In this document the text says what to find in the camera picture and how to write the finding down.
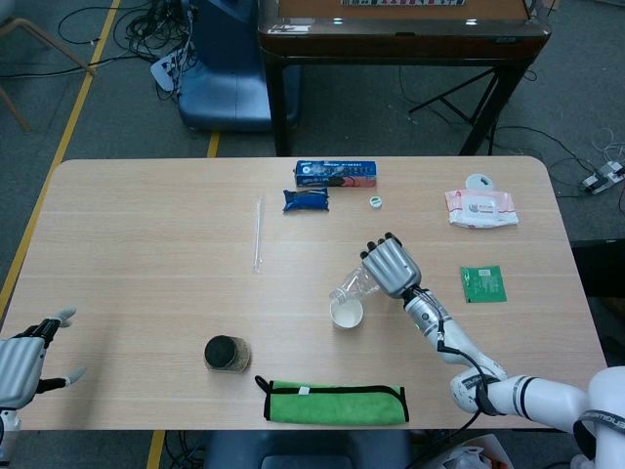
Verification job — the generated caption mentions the blue cookie box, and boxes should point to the blue cookie box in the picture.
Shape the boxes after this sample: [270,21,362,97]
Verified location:
[293,159,378,190]

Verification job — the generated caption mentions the glass jar black lid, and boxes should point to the glass jar black lid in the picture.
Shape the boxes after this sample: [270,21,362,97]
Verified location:
[203,334,252,375]

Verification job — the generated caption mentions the white round tape roll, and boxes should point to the white round tape roll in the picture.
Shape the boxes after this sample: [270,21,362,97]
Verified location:
[464,173,495,192]

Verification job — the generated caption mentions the black box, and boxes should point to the black box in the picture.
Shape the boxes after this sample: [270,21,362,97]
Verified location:
[570,238,625,299]

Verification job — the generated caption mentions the blue cookie packet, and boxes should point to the blue cookie packet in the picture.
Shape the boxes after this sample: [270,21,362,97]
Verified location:
[281,188,331,214]

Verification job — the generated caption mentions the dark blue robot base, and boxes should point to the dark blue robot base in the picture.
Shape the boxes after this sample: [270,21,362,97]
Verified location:
[202,429,414,469]

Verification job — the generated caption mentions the blue machine base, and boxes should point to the blue machine base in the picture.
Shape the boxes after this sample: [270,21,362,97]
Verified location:
[178,0,300,134]

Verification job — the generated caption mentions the grey power strip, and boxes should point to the grey power strip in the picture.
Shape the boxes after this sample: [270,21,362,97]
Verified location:
[579,163,625,194]

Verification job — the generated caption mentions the white power strip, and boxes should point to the white power strip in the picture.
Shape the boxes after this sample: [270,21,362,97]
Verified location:
[149,52,189,92]

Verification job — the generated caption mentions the pink white wet wipes pack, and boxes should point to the pink white wet wipes pack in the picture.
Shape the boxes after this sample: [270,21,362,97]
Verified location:
[443,189,519,228]

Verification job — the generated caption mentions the chair with wooden legs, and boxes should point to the chair with wooden legs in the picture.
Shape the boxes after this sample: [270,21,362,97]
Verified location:
[0,17,97,133]

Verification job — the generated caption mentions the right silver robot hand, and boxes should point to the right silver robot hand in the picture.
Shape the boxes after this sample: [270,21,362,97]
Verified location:
[359,232,423,299]

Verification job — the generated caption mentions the black tripod stand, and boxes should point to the black tripod stand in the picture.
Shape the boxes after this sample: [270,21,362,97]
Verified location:
[408,67,499,131]

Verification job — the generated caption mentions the tangled black floor cables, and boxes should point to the tangled black floor cables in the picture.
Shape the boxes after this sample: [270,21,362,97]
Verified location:
[58,0,196,99]

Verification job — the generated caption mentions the white paper cup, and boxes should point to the white paper cup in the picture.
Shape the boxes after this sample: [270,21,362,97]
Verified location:
[330,298,365,331]

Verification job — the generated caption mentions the green black-edged cloth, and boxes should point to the green black-edged cloth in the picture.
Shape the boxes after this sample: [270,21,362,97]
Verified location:
[254,374,410,425]

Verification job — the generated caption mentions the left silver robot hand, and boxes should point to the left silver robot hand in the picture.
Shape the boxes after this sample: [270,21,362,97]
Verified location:
[0,306,88,412]

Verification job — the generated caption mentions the brown mahjong table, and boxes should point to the brown mahjong table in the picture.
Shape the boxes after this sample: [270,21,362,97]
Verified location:
[257,0,553,157]

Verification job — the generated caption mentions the green square sachet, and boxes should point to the green square sachet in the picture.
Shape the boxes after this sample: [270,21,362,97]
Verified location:
[459,265,508,304]

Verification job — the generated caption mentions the white plastic bag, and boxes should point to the white plastic bag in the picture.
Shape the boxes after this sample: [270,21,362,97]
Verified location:
[422,434,514,469]

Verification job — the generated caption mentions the transparent plastic bottle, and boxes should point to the transparent plastic bottle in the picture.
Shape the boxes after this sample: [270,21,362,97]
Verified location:
[328,263,385,304]

